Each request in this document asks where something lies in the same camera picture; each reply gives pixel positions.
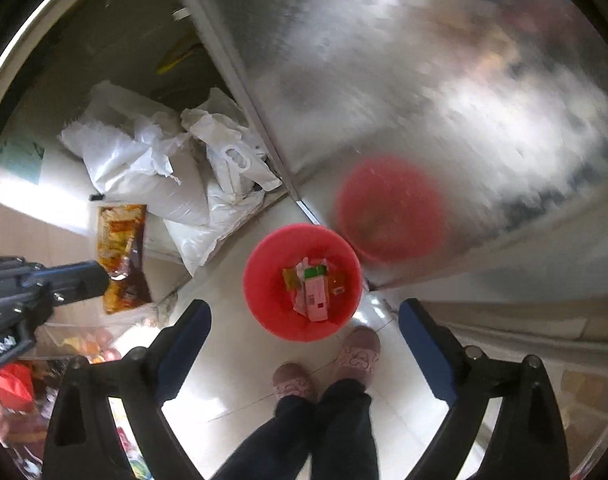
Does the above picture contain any yellow red snack wrapper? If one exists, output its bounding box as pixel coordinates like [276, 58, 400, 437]
[96, 204, 152, 315]

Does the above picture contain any white green medicine box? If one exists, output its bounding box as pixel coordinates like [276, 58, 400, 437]
[304, 264, 329, 322]

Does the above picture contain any red trash bucket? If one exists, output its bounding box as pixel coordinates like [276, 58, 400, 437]
[243, 223, 362, 342]

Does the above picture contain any right pink slipper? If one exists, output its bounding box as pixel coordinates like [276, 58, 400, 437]
[333, 326, 381, 389]

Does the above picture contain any pink slipper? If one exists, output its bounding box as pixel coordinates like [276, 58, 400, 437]
[333, 326, 381, 389]
[272, 363, 317, 402]

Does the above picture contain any left pink slipper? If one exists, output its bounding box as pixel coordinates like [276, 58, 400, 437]
[272, 363, 317, 402]

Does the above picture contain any white woven sack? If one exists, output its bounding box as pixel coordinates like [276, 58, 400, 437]
[58, 81, 266, 273]

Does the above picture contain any white plastic bag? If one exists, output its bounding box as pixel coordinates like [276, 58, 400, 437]
[180, 88, 282, 203]

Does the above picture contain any steel cabinet door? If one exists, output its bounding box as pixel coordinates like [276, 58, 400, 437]
[181, 0, 608, 289]

